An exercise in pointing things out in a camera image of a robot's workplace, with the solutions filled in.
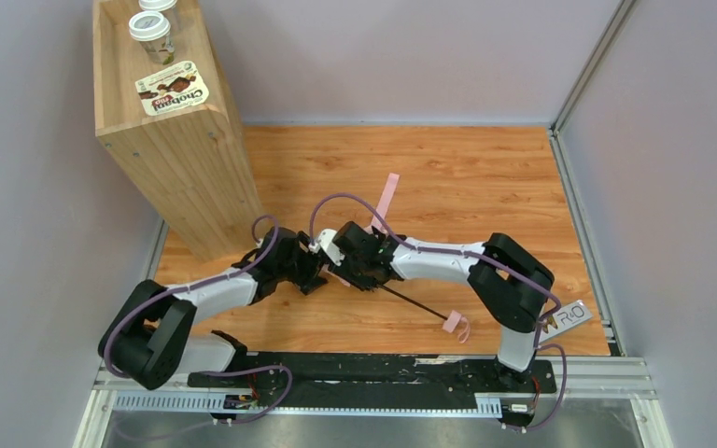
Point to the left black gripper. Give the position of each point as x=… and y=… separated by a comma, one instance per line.
x=308, y=269

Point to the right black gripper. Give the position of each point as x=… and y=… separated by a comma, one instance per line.
x=354, y=268

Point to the pink folding umbrella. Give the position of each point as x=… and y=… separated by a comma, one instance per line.
x=455, y=322

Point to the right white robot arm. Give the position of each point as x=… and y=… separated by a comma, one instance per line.
x=511, y=283

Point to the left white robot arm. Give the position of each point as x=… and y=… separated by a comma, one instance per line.
x=147, y=340

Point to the wooden shelf box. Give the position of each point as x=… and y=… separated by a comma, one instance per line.
x=190, y=164

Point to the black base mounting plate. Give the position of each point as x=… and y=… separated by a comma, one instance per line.
x=342, y=379

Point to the Chobani yogurt container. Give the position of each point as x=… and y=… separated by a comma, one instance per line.
x=175, y=87

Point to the white logo label plate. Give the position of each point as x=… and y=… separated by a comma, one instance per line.
x=568, y=317

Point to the paper cup with white lid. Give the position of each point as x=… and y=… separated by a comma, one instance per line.
x=152, y=31

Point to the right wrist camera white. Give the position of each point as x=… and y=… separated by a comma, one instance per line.
x=324, y=245

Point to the white slotted cable duct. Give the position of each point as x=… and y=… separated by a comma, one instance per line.
x=214, y=402

